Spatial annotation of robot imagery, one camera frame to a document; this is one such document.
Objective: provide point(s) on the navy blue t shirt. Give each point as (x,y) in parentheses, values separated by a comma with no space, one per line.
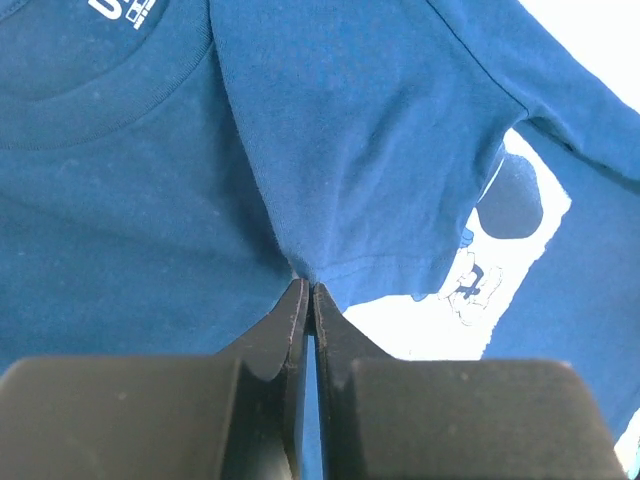
(463,187)

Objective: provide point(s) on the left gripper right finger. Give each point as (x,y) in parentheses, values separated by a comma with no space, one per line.
(386,418)

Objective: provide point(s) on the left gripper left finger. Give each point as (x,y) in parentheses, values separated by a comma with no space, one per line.
(236,414)

